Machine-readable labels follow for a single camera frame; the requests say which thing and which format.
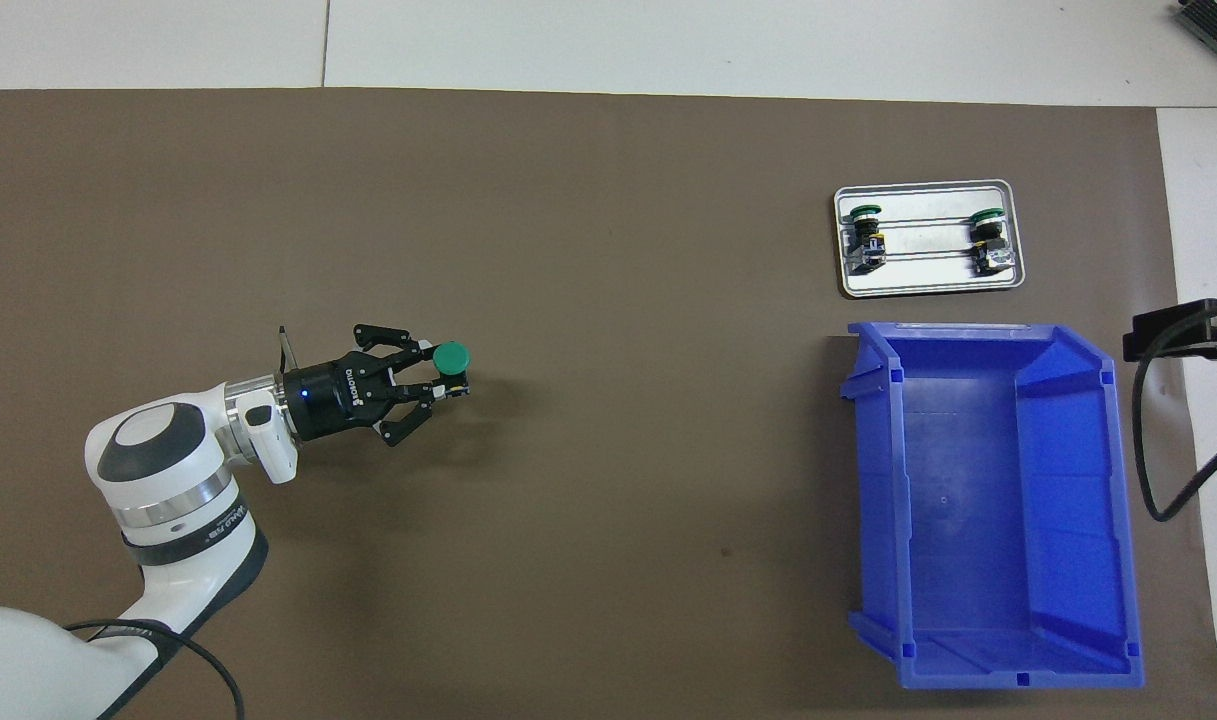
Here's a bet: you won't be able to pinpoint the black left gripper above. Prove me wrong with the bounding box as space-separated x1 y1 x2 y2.
283 325 472 448

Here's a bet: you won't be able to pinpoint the green push button switch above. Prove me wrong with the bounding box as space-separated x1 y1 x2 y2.
432 341 472 398
970 208 1017 277
846 203 887 275

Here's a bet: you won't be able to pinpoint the grey metal tray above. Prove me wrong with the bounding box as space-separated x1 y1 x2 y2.
833 179 1027 299

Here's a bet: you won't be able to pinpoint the blue plastic storage bin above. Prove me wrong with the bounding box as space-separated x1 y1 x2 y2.
840 320 1145 691

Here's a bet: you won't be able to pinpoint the brown table mat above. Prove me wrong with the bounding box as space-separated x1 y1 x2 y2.
0 88 1217 720

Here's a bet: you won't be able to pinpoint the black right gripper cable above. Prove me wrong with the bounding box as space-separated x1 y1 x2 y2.
1133 330 1217 523

